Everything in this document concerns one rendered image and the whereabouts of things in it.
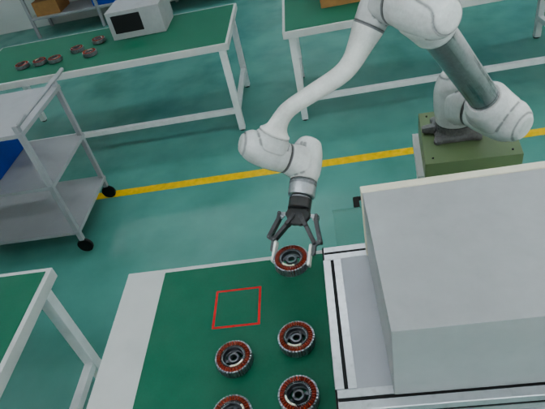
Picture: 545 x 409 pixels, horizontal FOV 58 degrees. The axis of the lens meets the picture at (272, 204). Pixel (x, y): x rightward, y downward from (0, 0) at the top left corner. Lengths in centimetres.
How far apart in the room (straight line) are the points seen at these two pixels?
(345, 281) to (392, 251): 25
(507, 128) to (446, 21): 56
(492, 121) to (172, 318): 127
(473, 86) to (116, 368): 144
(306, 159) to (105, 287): 184
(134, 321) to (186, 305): 18
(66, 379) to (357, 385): 200
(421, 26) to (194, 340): 114
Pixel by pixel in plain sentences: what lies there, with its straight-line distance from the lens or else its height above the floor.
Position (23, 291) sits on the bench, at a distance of 216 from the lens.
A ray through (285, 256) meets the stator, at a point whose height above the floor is 90.
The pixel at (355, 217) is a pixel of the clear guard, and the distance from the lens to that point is 143.
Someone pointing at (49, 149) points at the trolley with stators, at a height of 54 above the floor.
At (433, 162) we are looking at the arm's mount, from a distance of 201.
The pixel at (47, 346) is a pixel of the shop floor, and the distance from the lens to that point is 303.
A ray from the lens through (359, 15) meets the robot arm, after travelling 158.
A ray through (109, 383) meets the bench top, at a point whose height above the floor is 75.
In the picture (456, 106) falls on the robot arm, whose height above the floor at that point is 103.
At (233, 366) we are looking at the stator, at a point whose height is 78.
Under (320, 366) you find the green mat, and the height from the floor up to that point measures 75.
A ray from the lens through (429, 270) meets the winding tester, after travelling 94.
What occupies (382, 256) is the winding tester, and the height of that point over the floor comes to 132.
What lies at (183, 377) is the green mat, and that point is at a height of 75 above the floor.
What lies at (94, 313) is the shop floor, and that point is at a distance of 302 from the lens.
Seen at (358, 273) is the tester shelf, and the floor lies 111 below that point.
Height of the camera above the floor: 202
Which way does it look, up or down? 39 degrees down
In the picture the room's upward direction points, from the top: 14 degrees counter-clockwise
